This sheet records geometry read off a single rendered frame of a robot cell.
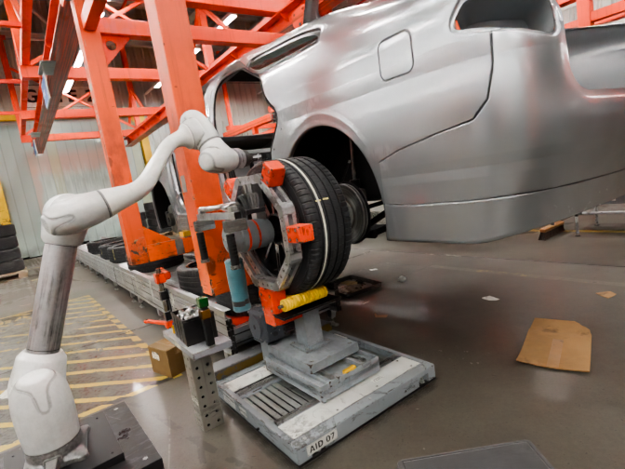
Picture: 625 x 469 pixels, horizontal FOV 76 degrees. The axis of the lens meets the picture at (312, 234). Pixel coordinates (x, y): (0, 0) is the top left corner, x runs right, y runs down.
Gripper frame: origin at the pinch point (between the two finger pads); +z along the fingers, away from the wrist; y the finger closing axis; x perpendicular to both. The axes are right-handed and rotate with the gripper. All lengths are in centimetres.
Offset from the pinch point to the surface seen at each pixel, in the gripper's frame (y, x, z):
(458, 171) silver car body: 86, -18, -10
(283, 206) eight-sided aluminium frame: 18.4, -22.2, -20.3
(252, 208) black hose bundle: 9.2, -21.2, -29.1
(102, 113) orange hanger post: -220, 67, 80
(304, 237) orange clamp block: 28, -35, -23
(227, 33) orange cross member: -165, 146, 206
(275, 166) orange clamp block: 15.1, -5.4, -16.1
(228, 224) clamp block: 2.8, -25.6, -37.9
